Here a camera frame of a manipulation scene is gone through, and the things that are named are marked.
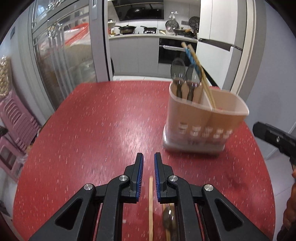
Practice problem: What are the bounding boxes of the spoon in holder right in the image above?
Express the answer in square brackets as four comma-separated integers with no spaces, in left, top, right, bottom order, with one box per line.
[185,64,200,101]

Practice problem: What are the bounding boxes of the built-in black oven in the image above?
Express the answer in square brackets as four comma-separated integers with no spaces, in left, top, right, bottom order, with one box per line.
[158,38,197,67]

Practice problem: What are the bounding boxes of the pink plastic stool stack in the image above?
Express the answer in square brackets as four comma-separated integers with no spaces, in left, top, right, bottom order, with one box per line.
[1,89,41,153]

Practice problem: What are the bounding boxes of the spoon in holder left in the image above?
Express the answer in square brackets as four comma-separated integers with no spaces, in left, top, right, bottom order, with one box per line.
[171,58,186,98]

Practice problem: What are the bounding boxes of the pink small stool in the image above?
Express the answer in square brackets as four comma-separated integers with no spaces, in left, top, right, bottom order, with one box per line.
[1,136,27,183]

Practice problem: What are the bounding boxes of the black wok on stove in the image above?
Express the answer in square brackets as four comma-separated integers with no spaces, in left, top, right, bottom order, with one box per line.
[115,25,136,35]

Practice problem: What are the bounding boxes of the right hand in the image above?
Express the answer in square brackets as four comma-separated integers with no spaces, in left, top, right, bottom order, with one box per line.
[282,170,296,232]

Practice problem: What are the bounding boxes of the spoon in holder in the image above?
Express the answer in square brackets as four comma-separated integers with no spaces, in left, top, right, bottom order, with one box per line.
[185,64,200,101]
[171,58,186,98]

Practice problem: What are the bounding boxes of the white refrigerator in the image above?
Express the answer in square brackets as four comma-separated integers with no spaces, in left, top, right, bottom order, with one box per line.
[197,0,247,90]

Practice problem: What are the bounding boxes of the bag of light balls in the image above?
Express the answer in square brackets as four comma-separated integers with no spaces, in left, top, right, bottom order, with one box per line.
[0,56,12,100]

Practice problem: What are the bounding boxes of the olive spoon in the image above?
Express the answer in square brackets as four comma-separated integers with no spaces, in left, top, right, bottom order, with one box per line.
[162,203,178,240]

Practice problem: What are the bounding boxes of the wooden chopstick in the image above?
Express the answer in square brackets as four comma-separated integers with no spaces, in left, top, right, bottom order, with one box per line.
[149,176,154,241]

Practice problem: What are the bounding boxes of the blue patterned chopsticks in holder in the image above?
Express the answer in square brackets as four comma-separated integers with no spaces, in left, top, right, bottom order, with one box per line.
[181,42,217,108]

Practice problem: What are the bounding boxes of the glass sliding door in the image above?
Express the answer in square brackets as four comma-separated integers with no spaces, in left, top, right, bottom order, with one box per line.
[29,1,112,110]

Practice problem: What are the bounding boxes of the beige cutlery holder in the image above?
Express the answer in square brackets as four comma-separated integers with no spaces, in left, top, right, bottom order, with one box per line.
[163,82,249,154]

